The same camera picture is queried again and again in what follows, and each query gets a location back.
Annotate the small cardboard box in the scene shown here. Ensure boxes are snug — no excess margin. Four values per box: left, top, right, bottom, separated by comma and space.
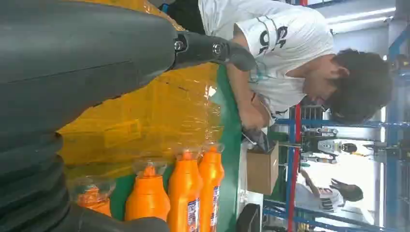
246, 141, 280, 196

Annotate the red pole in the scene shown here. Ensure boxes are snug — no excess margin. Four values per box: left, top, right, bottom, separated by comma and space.
286, 104, 302, 232

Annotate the person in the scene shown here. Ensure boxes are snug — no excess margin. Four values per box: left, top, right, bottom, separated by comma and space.
294, 170, 365, 214
160, 0, 394, 131

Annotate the white and black machine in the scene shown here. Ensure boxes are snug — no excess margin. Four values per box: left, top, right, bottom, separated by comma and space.
301, 126, 375, 164

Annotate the white table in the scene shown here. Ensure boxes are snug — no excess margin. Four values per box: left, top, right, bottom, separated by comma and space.
237, 141, 265, 209

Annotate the black foam-lined case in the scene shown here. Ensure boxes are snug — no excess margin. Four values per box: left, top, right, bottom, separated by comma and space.
236, 203, 261, 232

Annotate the yellow plastic sheet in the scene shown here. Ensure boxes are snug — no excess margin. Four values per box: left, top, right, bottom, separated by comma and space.
58, 0, 225, 189

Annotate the orange drink bottle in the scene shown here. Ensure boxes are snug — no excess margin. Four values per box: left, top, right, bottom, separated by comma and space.
76, 184, 113, 218
166, 149, 204, 232
198, 145, 225, 232
124, 164, 171, 222

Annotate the blue metal frame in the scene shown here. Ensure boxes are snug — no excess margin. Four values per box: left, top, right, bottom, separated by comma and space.
263, 25, 410, 232

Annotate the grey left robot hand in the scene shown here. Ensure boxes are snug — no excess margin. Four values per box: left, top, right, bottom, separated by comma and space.
0, 0, 257, 232

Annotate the person's left hand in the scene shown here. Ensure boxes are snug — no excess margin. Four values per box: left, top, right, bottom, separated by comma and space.
238, 99, 271, 131

